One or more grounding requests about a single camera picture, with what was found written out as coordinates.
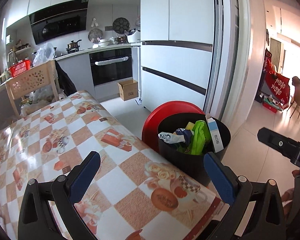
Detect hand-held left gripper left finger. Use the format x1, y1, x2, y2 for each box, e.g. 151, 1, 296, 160
18, 151, 102, 240

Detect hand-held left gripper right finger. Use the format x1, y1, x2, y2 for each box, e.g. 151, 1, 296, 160
203, 152, 287, 240

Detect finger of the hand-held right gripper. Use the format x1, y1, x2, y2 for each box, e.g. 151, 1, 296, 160
257, 127, 300, 164

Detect black trash bin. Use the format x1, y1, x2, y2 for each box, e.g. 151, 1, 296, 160
157, 112, 232, 188

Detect white blue paper box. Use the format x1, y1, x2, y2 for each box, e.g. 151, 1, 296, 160
205, 114, 226, 153

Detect green plastic bag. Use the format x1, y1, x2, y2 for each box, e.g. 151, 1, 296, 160
177, 120, 210, 155

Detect blue plastic bag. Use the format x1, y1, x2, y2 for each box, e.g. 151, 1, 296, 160
175, 128, 194, 143

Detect silver foil wrapper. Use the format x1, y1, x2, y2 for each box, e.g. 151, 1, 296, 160
158, 132, 188, 144

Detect person's right hand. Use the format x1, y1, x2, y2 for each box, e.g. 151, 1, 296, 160
281, 169, 300, 217

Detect red banner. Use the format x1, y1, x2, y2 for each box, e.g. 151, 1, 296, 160
261, 49, 292, 110

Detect brown dining chair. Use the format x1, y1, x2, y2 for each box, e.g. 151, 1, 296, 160
289, 76, 300, 125

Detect red round stool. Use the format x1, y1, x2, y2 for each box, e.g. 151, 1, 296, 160
142, 101, 205, 153

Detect plastic bags on chair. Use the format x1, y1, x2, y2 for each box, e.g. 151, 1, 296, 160
20, 85, 65, 117

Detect cardboard box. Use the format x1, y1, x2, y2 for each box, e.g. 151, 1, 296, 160
117, 79, 138, 101

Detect black jacket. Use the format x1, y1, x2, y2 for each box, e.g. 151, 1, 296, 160
55, 60, 77, 94

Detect black built-in oven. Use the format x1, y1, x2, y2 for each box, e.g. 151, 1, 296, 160
89, 48, 133, 87

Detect beige perforated chair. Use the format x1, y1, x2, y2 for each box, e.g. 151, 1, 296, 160
5, 60, 62, 117

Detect white floor mop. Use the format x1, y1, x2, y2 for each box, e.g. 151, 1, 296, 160
134, 46, 143, 105

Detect red plastic basket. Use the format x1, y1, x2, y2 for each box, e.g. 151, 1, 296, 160
8, 59, 32, 77

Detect clear plastic bag on counter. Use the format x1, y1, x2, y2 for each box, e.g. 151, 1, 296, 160
32, 42, 56, 67

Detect black cooking pot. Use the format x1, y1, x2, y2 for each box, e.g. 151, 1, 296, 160
66, 39, 82, 50

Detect grey round trivet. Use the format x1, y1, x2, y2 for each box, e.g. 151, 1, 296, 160
88, 28, 103, 42

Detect white rice cooker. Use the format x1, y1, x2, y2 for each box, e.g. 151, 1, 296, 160
127, 29, 141, 43

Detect white refrigerator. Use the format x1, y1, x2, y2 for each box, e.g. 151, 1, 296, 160
140, 0, 215, 113

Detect black round baking pan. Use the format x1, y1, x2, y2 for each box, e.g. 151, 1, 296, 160
112, 17, 129, 34

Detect black range hood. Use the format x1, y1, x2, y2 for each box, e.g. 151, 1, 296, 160
29, 0, 89, 45

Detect sliding door frame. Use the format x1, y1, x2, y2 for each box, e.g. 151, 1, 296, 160
212, 0, 253, 120

